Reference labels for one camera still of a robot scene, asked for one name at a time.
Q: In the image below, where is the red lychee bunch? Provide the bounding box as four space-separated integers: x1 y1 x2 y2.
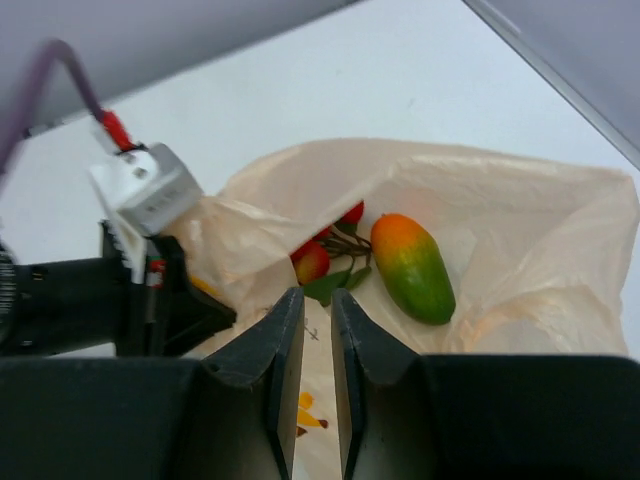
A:
289 200 373 307

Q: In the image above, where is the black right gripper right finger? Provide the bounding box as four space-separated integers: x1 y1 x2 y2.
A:
331 289 639 479

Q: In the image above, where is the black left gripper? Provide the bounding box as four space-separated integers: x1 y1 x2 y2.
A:
1 221 236 357

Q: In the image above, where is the aluminium table frame rail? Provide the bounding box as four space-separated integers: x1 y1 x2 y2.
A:
466 0 639 167

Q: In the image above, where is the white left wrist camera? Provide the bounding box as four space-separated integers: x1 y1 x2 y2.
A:
88 143 203 284

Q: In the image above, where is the orange green fake mango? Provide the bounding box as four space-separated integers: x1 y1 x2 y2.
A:
370 213 456 326

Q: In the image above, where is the translucent banana print plastic bag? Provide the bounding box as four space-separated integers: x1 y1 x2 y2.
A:
167 137 640 480

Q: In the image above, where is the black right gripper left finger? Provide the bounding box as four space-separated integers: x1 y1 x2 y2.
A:
1 288 304 479

